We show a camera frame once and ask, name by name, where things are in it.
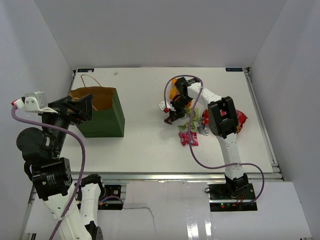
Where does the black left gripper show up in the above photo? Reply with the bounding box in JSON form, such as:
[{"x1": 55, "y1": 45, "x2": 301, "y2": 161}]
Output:
[{"x1": 38, "y1": 91, "x2": 92, "y2": 156}]

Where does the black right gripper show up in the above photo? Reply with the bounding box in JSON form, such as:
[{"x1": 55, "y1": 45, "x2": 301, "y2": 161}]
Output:
[{"x1": 169, "y1": 96, "x2": 194, "y2": 122}]

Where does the orange snack bag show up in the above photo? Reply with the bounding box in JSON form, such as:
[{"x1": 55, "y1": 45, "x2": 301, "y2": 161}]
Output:
[{"x1": 169, "y1": 77, "x2": 192, "y2": 108}]

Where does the brown chocolate bar wrapper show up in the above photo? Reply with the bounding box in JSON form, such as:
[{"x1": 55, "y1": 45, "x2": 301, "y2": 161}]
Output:
[{"x1": 164, "y1": 110, "x2": 186, "y2": 125}]

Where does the green candy packet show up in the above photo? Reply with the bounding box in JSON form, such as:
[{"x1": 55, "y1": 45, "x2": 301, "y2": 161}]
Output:
[
  {"x1": 184, "y1": 107, "x2": 199, "y2": 123},
  {"x1": 177, "y1": 121, "x2": 196, "y2": 133}
]

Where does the pink candy packet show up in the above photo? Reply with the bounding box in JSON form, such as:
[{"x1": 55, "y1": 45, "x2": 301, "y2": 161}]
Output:
[{"x1": 178, "y1": 132, "x2": 199, "y2": 146}]

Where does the silver candy packet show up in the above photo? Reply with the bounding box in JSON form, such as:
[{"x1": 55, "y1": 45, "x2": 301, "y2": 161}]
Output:
[{"x1": 197, "y1": 123, "x2": 209, "y2": 136}]

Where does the large red candy bag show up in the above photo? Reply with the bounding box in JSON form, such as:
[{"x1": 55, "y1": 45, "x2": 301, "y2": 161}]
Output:
[{"x1": 201, "y1": 109, "x2": 249, "y2": 135}]

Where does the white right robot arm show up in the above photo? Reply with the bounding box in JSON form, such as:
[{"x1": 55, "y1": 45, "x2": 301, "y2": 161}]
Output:
[{"x1": 164, "y1": 75, "x2": 249, "y2": 200}]

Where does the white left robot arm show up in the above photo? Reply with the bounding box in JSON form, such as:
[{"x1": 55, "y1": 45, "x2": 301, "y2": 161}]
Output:
[{"x1": 11, "y1": 91, "x2": 106, "y2": 240}]

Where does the blue left corner label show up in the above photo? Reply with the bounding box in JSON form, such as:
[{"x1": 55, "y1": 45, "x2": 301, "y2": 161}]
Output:
[{"x1": 76, "y1": 68, "x2": 95, "y2": 73}]

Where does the blue table corner label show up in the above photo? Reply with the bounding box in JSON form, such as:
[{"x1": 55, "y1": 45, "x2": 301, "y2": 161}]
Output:
[{"x1": 225, "y1": 67, "x2": 243, "y2": 72}]

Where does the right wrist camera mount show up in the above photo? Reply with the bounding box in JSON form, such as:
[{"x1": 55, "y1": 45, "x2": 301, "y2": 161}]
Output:
[{"x1": 158, "y1": 101, "x2": 171, "y2": 113}]

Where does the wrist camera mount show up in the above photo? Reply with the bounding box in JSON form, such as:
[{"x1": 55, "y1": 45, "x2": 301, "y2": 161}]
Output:
[
  {"x1": 158, "y1": 101, "x2": 171, "y2": 113},
  {"x1": 11, "y1": 90, "x2": 58, "y2": 114}
]

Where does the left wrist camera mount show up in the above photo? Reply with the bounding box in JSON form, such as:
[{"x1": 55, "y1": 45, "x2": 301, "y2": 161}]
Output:
[{"x1": 11, "y1": 90, "x2": 58, "y2": 114}]

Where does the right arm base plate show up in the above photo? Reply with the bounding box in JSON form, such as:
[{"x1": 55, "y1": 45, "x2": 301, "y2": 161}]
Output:
[{"x1": 204, "y1": 183, "x2": 258, "y2": 212}]

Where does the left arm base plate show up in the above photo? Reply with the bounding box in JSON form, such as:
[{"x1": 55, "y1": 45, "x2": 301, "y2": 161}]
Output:
[{"x1": 98, "y1": 185, "x2": 124, "y2": 211}]

